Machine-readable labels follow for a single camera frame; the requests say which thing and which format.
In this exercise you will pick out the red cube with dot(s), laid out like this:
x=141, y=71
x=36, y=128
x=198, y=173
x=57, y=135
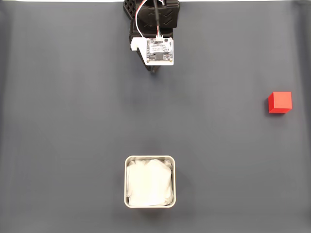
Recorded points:
x=280, y=102

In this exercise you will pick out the square metal box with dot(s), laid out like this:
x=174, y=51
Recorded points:
x=125, y=182

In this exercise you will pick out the grey table mat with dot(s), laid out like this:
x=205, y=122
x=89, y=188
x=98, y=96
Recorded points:
x=73, y=121

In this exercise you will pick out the white tissue paper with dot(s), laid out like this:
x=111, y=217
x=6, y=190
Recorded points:
x=149, y=182

